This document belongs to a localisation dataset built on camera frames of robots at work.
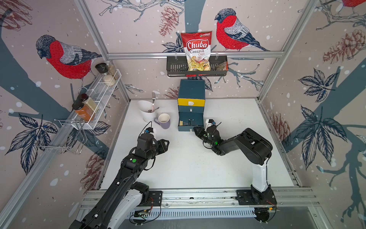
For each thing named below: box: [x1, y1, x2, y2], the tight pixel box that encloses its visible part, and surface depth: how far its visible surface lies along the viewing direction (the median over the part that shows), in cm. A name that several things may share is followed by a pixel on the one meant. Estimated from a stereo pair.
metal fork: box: [151, 91, 156, 113], surface depth 106 cm
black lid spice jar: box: [94, 62, 116, 87], surface depth 83 cm
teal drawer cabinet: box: [177, 79, 206, 132], surface depth 100 cm
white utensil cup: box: [137, 100, 158, 123], surface depth 104 cm
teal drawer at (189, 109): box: [178, 105, 205, 113], surface depth 101 cm
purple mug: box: [153, 113, 171, 130], surface depth 102 cm
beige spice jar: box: [80, 93, 100, 114], surface depth 69 cm
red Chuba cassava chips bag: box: [180, 31, 213, 72], surface depth 84 cm
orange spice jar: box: [71, 102, 94, 123], surface depth 66 cm
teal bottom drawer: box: [177, 111, 204, 132], surface depth 105 cm
